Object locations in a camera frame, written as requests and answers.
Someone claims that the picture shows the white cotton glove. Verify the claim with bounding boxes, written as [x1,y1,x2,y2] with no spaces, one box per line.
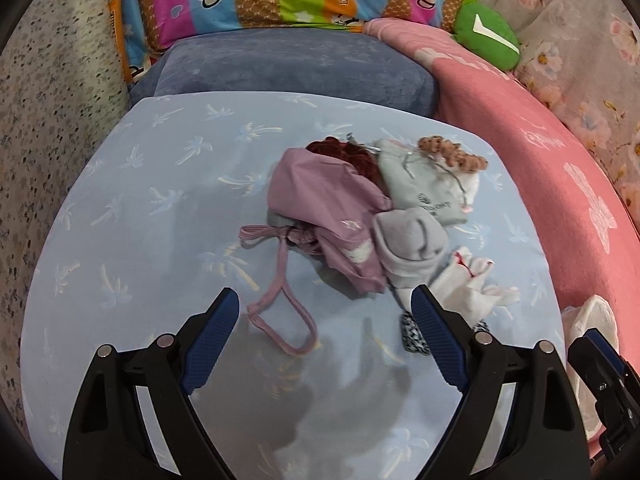
[432,246,521,327]

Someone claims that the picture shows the grey sock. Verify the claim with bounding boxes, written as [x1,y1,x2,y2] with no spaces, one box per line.
[372,208,448,307]

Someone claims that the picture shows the dark red knit cloth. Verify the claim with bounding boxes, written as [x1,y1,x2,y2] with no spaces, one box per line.
[305,136,386,196]

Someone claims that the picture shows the purple drawstring bag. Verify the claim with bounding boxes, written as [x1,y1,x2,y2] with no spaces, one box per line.
[240,150,394,356]

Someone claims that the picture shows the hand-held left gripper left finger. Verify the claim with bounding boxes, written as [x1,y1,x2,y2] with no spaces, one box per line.
[62,287,240,480]

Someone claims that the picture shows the speckled grey cloth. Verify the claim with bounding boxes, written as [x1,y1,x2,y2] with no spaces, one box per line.
[0,0,133,443]

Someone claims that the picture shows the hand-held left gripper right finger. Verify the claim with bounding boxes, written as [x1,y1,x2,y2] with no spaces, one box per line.
[410,284,593,480]

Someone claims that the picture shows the pink blanket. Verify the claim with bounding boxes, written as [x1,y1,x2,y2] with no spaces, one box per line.
[362,17,640,461]

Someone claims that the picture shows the green cushion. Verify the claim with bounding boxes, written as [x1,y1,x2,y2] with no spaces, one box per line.
[452,2,521,72]

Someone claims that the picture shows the brown scrunchie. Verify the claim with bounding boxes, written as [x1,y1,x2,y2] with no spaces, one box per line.
[417,135,489,173]

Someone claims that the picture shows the grey blue pillow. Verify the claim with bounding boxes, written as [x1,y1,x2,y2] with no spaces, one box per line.
[127,27,441,122]

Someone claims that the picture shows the light blue palm print cloth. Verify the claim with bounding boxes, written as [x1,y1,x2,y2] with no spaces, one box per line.
[20,91,568,480]

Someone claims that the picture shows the grey plastic pouch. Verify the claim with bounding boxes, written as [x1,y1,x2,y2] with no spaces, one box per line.
[377,139,471,226]

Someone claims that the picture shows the white plastic bag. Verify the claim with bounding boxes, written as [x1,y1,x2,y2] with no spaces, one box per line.
[560,294,621,448]

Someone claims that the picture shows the black white patterned cloth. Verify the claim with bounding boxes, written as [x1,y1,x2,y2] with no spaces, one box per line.
[399,312,432,357]

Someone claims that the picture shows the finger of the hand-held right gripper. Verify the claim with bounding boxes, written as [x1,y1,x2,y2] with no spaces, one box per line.
[567,329,628,411]

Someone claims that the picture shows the floral bed sheet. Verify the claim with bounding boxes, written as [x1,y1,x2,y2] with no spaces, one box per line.
[470,0,640,233]

